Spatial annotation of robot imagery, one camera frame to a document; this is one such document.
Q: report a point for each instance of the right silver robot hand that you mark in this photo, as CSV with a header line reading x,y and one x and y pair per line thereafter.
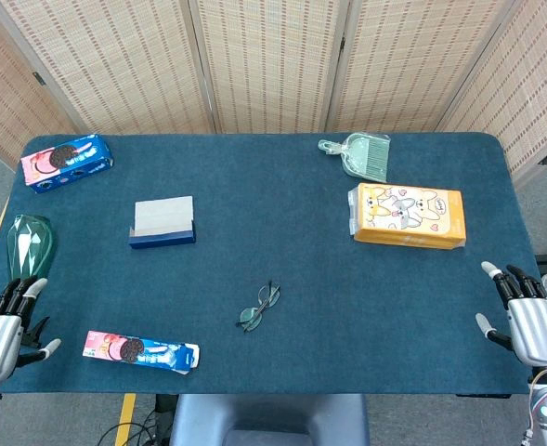
x,y
537,330

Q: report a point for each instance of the dark blue glasses case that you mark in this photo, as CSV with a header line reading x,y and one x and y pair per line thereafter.
x,y
161,216

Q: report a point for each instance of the dark-framed eyeglasses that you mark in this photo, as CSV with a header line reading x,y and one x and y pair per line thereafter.
x,y
250,319

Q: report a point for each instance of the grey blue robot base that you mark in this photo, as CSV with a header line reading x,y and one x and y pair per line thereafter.
x,y
268,418

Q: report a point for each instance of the green spray bottle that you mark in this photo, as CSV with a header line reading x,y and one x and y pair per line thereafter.
x,y
27,246

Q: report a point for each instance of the opened blue Oreo box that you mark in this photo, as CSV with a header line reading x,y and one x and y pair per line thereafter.
x,y
152,353

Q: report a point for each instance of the orange cartoon tissue pack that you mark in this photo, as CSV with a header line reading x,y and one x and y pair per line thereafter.
x,y
407,213

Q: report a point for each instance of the closed blue Oreo box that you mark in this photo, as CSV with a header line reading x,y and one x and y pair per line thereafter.
x,y
64,162

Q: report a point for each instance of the mint green dustpan brush set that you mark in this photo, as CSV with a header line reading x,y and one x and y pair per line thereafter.
x,y
363,158

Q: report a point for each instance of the teal table cloth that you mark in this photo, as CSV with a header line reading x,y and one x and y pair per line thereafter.
x,y
273,232

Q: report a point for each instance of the bamboo folding screen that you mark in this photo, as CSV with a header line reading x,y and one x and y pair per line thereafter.
x,y
273,65

